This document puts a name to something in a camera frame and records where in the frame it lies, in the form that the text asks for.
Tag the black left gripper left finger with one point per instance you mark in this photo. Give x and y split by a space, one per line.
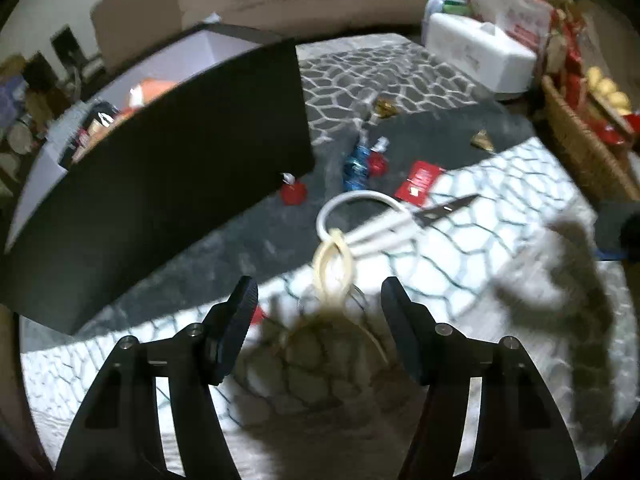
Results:
116 432

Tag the white handled scissors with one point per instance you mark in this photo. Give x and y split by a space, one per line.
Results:
394 226

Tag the red sachet packet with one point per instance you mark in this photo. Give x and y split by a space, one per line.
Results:
421 178

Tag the red round candy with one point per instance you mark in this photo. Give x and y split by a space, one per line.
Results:
377 160
292 192

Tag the blue candy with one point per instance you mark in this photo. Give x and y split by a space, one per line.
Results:
356 169

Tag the gold candy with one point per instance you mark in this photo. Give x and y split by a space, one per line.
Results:
385 108
482 141

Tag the grey patterned table cloth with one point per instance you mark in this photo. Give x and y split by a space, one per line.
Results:
517 261

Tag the wicker basket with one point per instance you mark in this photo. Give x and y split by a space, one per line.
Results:
596 171

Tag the black storage box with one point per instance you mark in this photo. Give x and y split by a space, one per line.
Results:
220 140

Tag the bananas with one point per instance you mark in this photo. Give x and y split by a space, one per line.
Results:
607 89

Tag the white tissue box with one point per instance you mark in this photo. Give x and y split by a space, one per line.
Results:
482 51

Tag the red white snack bag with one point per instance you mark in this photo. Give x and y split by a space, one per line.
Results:
526 21

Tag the brown sofa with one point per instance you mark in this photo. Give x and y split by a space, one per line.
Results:
126 28

